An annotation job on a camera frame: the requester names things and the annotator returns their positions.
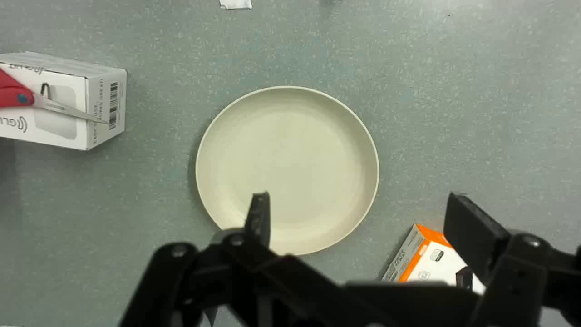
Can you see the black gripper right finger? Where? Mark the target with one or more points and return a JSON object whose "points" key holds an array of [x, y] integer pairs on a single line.
{"points": [[474, 234]]}

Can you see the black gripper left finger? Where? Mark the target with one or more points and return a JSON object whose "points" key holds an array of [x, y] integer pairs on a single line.
{"points": [[256, 221]]}

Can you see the cream round plate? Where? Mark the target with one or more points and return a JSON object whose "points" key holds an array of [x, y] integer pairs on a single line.
{"points": [[296, 165]]}

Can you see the white tape piece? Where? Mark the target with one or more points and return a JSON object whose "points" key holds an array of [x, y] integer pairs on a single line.
{"points": [[236, 3]]}

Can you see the orange and white product box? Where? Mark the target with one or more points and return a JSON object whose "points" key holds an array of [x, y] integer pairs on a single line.
{"points": [[424, 257]]}

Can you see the white cardboard product box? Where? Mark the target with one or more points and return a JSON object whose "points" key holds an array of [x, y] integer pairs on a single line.
{"points": [[66, 125]]}

